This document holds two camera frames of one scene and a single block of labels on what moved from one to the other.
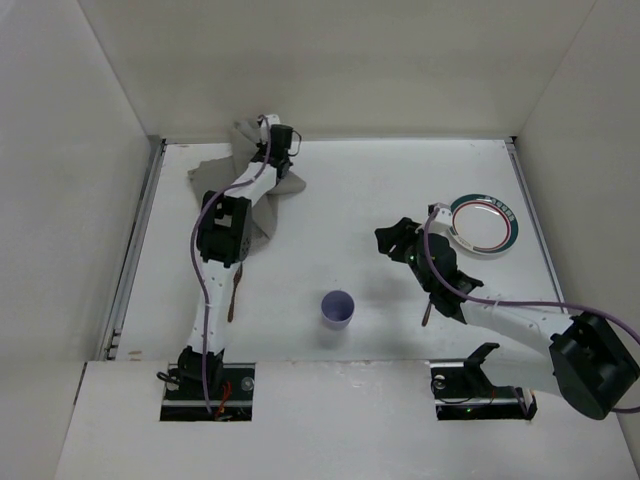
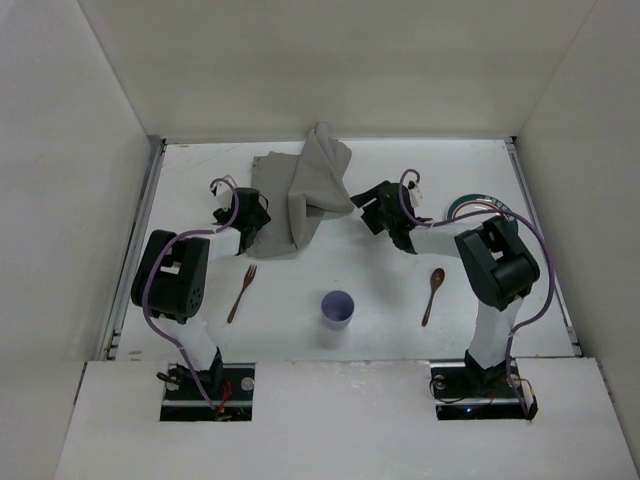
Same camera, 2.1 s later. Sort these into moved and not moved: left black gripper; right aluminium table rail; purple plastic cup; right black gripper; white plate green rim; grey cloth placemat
Moved: left black gripper; right black gripper; grey cloth placemat
Not moved: white plate green rim; purple plastic cup; right aluminium table rail
